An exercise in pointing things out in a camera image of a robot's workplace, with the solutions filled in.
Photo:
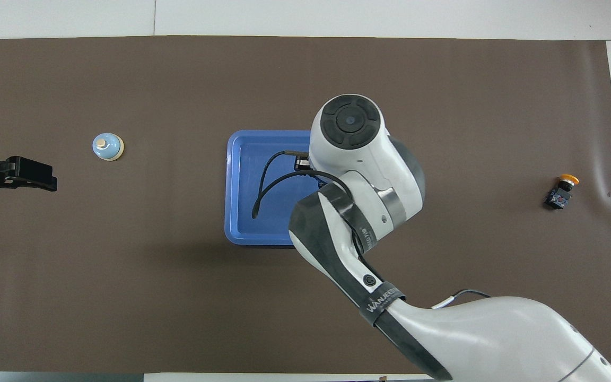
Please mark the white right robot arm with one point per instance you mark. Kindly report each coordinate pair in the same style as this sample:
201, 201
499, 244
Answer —
369, 175

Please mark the brown table mat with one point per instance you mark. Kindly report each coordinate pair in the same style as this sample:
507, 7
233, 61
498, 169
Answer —
125, 297

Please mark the blue plastic tray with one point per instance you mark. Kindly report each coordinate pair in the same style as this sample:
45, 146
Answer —
244, 212

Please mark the yellow push button switch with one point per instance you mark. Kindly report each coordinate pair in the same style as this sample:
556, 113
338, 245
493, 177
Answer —
556, 199

